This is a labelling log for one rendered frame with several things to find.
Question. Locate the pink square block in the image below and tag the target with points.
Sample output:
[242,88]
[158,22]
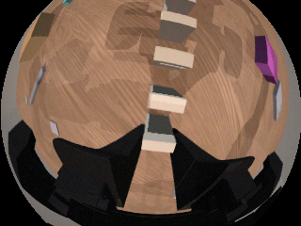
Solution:
[266,59]

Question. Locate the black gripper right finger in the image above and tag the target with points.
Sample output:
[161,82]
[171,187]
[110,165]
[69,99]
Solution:
[195,171]

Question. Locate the small teal block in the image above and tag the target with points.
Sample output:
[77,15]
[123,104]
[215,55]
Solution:
[66,2]

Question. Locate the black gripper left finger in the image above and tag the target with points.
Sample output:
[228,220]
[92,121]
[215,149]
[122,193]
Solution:
[114,163]

